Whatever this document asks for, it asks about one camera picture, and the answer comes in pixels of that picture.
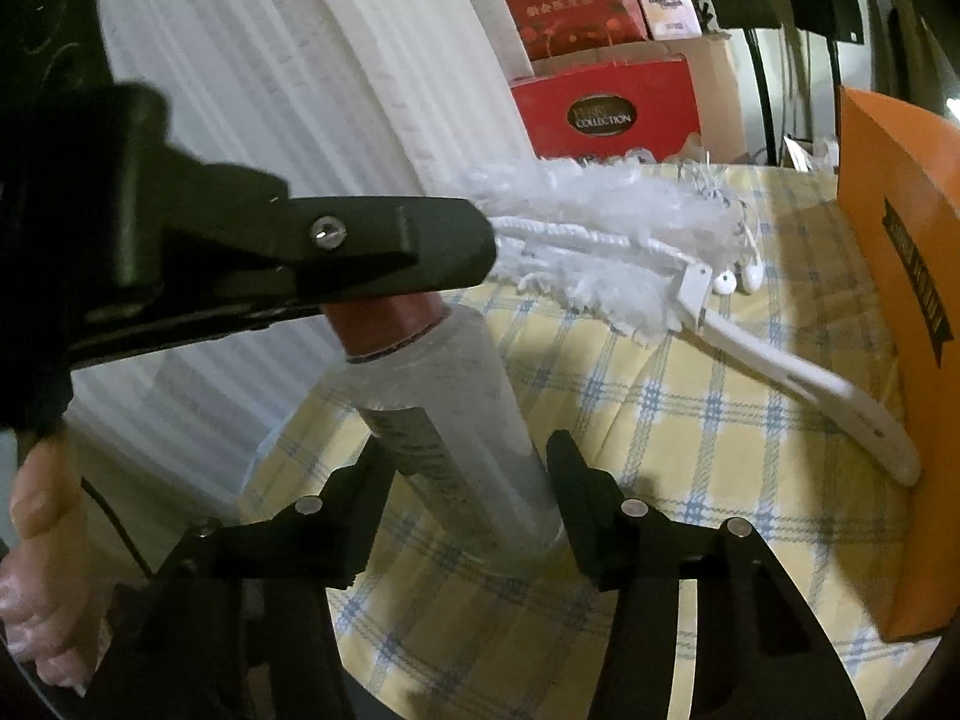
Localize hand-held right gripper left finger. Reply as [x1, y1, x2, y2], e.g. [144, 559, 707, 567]
[86, 431, 398, 720]

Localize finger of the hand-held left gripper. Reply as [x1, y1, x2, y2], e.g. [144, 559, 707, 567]
[172, 195, 500, 316]

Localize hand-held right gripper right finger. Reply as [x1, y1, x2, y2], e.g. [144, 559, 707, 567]
[545, 429, 863, 720]

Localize clear bottle with red cap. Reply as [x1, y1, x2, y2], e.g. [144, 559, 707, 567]
[326, 294, 567, 578]

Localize orange cardboard box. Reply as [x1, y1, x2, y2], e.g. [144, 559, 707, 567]
[834, 85, 960, 644]

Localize person's left hand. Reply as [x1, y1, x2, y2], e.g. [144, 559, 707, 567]
[0, 435, 113, 695]

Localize yellow plaid tablecloth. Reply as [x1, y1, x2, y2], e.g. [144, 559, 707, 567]
[240, 161, 946, 720]

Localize red Collection gift box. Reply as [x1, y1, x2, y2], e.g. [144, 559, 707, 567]
[510, 60, 702, 160]

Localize white fluffy duster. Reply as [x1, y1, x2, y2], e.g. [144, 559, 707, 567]
[465, 157, 922, 487]

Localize white curtain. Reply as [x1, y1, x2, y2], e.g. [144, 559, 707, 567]
[67, 0, 541, 533]

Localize red printed gift box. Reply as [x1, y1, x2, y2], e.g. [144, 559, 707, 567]
[491, 0, 650, 62]

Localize white tissue packet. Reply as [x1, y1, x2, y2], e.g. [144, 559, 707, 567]
[628, 0, 706, 42]

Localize black cable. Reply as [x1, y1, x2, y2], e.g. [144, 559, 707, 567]
[79, 476, 162, 582]

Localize white wired earphones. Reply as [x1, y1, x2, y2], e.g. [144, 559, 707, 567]
[709, 165, 766, 297]

